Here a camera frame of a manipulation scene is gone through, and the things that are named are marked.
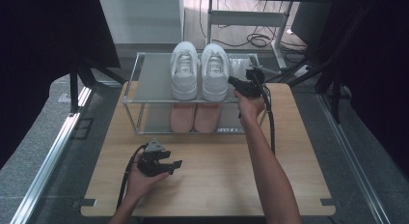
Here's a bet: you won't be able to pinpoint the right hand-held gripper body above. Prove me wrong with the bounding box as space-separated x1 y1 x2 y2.
240 67 280 98

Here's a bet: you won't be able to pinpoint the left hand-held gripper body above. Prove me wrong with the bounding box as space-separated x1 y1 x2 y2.
137 138 168 178

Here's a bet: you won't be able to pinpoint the white sneaker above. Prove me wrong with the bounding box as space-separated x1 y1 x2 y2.
201 42 232 102
169 41 200 101

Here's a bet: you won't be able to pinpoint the pink slipper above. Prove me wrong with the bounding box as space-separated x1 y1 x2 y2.
194 102 223 134
170 102 197 133

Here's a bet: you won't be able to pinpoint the person's right hand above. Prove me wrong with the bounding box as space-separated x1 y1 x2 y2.
233 90 266 122

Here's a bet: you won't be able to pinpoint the person's left hand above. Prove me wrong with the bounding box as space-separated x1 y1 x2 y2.
126 153 170 203

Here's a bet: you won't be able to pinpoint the white power strip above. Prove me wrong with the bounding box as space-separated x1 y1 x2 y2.
293 64 313 79

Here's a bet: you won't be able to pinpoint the black floor plate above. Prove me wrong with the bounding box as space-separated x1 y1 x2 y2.
71 117 95 141

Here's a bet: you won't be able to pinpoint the dark grey box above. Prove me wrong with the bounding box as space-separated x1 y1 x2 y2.
290 1 332 48

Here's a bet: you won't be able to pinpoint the white cabinet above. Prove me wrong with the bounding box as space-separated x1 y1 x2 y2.
97 0 185 45

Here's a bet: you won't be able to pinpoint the dark curtain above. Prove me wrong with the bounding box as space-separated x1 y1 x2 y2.
0 0 122 167
331 0 409 180

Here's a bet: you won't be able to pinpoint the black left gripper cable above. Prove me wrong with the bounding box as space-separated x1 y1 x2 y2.
116 144 148 210

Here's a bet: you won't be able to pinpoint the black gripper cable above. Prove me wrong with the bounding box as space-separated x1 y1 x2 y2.
257 73 277 155
116 144 148 210

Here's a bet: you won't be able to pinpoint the black floor cables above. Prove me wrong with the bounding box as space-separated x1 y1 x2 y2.
198 0 308 55

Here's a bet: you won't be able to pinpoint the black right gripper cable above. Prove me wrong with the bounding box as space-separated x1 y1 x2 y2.
257 73 277 155

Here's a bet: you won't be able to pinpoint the white desk frame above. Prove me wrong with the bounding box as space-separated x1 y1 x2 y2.
204 0 295 70

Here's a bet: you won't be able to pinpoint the aluminium rail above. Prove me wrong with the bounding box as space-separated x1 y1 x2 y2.
9 85 95 224
316 93 392 224

